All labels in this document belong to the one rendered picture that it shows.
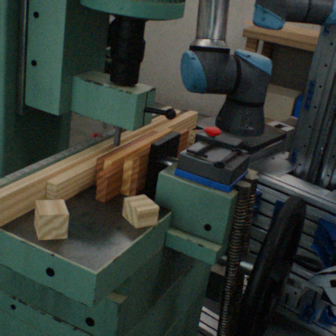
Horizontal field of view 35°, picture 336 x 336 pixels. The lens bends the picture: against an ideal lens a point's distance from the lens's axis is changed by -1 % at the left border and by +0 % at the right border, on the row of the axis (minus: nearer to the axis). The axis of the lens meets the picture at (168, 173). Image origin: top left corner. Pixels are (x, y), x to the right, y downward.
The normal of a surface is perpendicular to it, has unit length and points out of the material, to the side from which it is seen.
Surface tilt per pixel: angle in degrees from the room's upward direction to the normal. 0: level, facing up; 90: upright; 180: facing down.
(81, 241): 0
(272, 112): 90
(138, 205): 0
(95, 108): 90
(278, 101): 90
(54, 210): 0
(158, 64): 90
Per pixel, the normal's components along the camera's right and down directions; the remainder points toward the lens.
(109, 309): -0.45, 0.30
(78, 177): 0.88, 0.30
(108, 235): 0.14, -0.90
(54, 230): 0.34, 0.43
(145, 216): 0.55, 0.41
